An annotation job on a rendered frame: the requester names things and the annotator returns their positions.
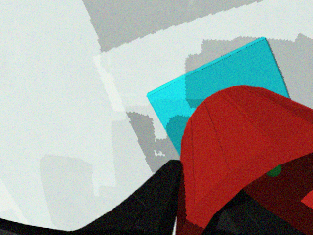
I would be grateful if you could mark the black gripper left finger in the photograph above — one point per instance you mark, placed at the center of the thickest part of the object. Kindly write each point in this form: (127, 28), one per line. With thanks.
(150, 210)

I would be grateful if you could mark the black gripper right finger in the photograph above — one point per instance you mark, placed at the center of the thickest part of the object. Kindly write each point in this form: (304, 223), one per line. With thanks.
(242, 215)

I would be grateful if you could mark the red cup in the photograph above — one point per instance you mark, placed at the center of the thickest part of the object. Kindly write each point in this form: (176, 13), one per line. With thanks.
(233, 138)

